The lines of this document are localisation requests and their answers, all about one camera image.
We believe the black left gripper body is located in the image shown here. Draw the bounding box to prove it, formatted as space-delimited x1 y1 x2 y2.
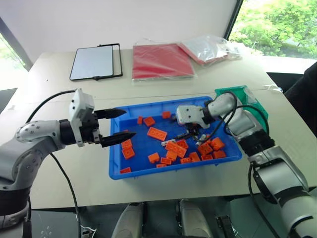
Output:
80 110 104 146

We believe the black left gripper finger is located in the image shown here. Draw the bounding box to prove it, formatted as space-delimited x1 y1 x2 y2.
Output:
95 108 128 120
100 131 137 149

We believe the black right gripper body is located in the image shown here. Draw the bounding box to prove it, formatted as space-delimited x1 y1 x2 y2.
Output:
185 122 204 136

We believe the blue plastic bin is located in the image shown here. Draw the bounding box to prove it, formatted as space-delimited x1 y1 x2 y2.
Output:
108 96 243 180

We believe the green plastic bin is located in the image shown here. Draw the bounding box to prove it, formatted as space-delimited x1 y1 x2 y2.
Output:
214 85 270 135

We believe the long orange building block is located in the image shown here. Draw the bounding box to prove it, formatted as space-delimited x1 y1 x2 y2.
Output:
165 141 188 158
147 126 168 140

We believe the red folder in plastic sleeve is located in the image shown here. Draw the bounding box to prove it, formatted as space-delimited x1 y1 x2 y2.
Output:
131 42 197 83

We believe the grey rounded robot leg shape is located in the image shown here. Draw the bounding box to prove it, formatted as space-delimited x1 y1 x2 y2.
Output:
176 199 214 238
112 201 146 238

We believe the clear plastic bag with papers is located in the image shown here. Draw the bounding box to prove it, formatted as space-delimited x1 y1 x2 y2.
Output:
180 34 244 66

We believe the person in dark clothing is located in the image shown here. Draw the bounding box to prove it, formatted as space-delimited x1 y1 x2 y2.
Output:
283 59 317 100

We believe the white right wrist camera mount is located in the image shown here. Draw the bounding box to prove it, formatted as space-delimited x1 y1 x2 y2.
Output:
176 105 210 129

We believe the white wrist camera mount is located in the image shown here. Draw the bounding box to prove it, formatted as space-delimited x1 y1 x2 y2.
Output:
69 88 96 148
176 105 210 129

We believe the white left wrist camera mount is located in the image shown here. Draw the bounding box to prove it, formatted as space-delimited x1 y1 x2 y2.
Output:
69 88 96 148

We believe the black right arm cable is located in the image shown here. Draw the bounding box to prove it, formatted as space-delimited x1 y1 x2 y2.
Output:
210 91 282 238

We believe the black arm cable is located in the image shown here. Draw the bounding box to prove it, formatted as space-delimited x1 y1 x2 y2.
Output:
25 89 82 238
210 91 282 238

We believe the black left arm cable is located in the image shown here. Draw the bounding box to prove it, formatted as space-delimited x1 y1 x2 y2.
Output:
25 89 82 238

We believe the white board with black frame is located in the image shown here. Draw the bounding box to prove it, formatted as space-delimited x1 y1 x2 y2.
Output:
69 43 124 82

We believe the white string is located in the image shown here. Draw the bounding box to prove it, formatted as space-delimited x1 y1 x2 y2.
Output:
263 84 283 94

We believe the dark strap with buckle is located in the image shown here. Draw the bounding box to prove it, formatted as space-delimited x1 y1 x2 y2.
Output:
215 215 235 238

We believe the black window frame post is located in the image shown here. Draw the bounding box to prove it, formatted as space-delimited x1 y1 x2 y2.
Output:
223 0 245 41

